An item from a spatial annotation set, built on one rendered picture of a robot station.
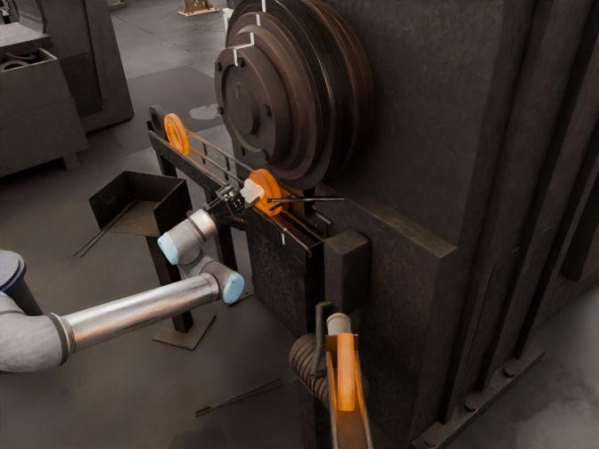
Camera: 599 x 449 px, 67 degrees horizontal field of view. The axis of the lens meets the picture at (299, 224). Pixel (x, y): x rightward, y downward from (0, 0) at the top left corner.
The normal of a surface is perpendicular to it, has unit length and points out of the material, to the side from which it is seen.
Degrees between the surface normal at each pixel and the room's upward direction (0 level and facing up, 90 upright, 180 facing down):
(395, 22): 90
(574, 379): 0
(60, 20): 90
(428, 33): 90
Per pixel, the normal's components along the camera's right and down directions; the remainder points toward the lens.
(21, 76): 0.64, 0.43
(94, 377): -0.05, -0.80
